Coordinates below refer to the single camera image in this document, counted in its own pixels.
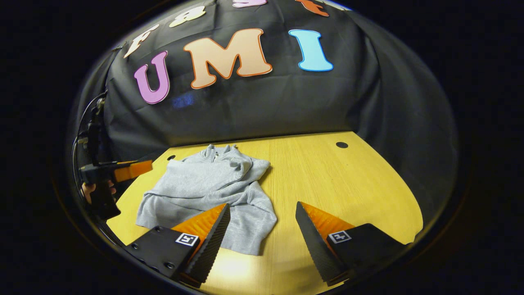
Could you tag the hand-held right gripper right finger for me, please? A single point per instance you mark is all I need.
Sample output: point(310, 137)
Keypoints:
point(317, 250)

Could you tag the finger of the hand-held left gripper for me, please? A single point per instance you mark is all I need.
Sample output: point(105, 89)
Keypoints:
point(131, 170)

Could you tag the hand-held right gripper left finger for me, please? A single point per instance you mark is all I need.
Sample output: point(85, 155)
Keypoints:
point(211, 250)

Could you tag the grey sweatshirt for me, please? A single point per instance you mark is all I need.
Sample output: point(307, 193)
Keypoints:
point(204, 180)

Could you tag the black backdrop cloth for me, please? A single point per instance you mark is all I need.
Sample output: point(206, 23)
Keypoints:
point(266, 106)

